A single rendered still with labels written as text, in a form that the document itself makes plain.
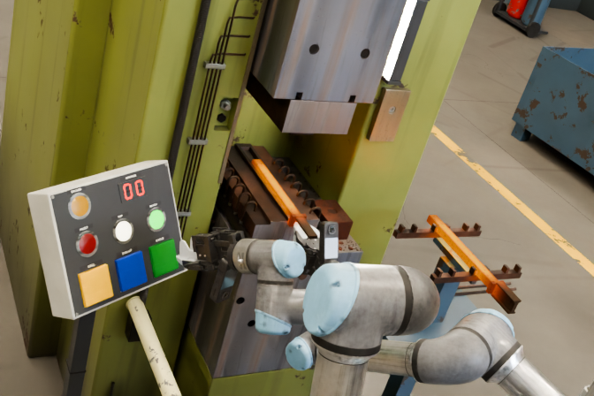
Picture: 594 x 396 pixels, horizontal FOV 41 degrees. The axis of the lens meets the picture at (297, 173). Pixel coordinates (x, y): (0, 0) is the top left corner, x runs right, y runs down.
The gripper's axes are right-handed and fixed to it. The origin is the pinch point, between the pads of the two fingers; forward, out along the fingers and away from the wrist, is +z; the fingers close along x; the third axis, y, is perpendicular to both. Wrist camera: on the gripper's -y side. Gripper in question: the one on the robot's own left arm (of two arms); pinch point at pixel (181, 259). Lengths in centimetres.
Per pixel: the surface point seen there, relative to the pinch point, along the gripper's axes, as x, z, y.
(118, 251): 12.3, 6.4, 5.5
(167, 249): -1.0, 5.7, 1.8
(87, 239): 20.1, 6.0, 10.7
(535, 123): -439, 99, -40
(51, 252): 27.1, 9.4, 9.7
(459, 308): -94, -17, -45
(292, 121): -37.1, -8.4, 25.8
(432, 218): -86, -17, -13
